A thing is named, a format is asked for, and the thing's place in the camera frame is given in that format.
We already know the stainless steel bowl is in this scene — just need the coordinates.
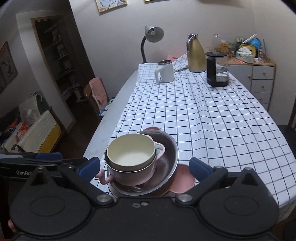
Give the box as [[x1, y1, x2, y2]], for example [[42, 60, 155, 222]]
[[105, 131, 180, 195]]

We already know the white mug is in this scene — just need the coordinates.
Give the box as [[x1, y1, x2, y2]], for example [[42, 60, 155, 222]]
[[154, 60, 174, 85]]

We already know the pink towel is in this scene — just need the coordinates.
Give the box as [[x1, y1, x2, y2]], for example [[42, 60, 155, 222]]
[[89, 77, 109, 110]]

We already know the pink divided plate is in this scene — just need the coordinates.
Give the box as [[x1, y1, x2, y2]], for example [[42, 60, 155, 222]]
[[143, 126, 197, 195]]

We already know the gold thermos jug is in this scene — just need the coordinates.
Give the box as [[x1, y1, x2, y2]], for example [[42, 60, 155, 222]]
[[186, 33, 206, 73]]

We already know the yellow-rimmed box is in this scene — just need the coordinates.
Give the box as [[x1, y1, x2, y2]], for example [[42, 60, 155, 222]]
[[239, 43, 258, 58]]

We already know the white checked tablecloth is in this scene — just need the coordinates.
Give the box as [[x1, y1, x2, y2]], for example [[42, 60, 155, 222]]
[[82, 53, 296, 223]]

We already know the cream bowl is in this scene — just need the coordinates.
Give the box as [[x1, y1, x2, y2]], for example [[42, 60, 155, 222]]
[[107, 134, 156, 172]]

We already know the tissue box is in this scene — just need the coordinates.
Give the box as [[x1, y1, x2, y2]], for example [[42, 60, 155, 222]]
[[235, 47, 254, 64]]

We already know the dark framed wall picture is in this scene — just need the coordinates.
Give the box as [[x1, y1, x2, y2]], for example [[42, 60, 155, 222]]
[[0, 41, 19, 93]]

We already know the dark bookshelf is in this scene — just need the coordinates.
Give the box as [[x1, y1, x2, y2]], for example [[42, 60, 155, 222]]
[[31, 16, 93, 100]]

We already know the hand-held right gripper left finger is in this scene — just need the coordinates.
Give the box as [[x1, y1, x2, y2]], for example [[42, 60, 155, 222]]
[[28, 157, 115, 206]]

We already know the white drawer cabinet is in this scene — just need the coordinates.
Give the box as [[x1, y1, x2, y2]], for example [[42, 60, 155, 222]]
[[228, 58, 276, 111]]

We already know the glass kettle with black handle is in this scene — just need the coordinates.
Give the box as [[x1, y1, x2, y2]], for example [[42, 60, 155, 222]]
[[205, 51, 229, 88]]

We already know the wooden chair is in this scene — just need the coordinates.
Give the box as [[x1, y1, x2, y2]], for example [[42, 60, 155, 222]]
[[84, 77, 110, 117]]

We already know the clear glass dome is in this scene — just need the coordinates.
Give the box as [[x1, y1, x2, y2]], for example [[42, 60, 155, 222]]
[[211, 34, 223, 53]]

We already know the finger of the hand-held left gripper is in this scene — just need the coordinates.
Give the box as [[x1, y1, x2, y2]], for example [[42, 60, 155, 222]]
[[0, 152, 63, 161], [23, 157, 90, 171]]

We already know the yellow and white bench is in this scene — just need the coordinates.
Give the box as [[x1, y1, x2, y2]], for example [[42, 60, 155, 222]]
[[0, 93, 63, 154]]

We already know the grey desk lamp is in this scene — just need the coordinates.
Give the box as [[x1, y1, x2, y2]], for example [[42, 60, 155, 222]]
[[140, 25, 164, 64]]

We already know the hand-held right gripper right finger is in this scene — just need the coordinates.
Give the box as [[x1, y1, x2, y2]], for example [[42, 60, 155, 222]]
[[176, 158, 263, 206]]

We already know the pink bowl with steel liner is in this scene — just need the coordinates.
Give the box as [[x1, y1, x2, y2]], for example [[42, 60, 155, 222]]
[[94, 138, 166, 186]]

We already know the blue patterned chair cushion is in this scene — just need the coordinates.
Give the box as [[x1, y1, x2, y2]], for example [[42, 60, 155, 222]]
[[98, 97, 116, 117]]

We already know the blue globe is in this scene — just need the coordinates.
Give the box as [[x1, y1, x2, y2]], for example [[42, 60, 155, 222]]
[[250, 38, 262, 52]]

